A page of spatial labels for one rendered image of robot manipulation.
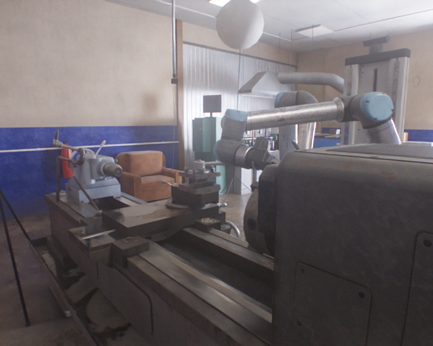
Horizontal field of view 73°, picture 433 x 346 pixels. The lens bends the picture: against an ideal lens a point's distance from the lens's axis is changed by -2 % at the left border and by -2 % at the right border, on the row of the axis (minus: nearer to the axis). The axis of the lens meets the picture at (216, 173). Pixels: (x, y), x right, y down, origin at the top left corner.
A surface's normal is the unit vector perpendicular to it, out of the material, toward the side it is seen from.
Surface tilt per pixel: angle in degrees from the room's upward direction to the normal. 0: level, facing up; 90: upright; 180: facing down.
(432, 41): 90
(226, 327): 0
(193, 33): 90
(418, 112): 90
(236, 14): 103
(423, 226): 90
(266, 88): 82
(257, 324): 0
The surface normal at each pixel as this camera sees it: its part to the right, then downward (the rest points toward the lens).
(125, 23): 0.66, 0.12
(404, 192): -0.75, 0.11
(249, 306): -0.56, -0.57
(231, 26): -0.31, 0.56
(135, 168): 0.50, 0.28
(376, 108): 0.01, 0.05
